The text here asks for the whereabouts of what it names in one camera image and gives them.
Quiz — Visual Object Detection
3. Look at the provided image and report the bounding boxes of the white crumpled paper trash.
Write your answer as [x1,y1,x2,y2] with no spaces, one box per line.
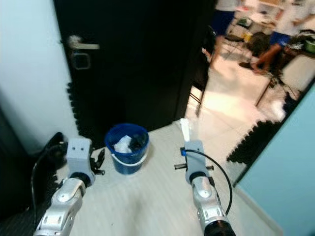
[113,135,133,154]

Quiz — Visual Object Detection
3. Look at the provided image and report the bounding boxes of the blue plastic bucket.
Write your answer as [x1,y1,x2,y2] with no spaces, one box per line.
[105,123,149,175]

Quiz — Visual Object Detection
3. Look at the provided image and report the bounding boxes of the black foam puzzle mat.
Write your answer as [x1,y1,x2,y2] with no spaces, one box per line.
[66,83,87,141]
[0,170,64,236]
[225,81,315,165]

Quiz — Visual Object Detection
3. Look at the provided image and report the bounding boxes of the silver door lock plate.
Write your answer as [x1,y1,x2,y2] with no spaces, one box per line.
[71,51,92,70]

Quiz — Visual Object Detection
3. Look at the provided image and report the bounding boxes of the black door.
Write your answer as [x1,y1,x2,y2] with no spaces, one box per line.
[53,0,217,143]

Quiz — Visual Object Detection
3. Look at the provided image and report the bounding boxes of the beige table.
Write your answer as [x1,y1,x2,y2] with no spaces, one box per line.
[255,49,315,108]

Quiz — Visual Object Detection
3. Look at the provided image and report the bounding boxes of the person white shirt blue shorts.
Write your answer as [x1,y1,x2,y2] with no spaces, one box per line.
[208,0,241,67]
[239,0,301,74]

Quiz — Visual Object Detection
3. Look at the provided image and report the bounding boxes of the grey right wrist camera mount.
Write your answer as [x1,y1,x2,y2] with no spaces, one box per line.
[185,140,208,180]

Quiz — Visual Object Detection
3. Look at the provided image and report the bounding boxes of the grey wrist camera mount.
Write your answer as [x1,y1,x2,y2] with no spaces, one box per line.
[185,140,208,180]
[66,138,94,178]

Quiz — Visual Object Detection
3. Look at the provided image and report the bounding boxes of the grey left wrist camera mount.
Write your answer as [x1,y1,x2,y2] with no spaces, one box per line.
[66,138,94,178]

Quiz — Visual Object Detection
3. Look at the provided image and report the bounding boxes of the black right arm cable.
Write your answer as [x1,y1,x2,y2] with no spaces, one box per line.
[185,149,234,216]

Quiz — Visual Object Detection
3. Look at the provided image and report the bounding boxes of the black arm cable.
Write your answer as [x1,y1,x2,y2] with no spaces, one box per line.
[185,149,234,216]
[30,142,69,232]

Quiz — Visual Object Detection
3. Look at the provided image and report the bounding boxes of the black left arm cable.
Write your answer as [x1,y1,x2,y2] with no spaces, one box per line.
[30,142,69,232]

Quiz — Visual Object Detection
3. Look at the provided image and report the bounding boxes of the silver door handle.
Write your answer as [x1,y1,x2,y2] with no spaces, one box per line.
[68,35,100,51]

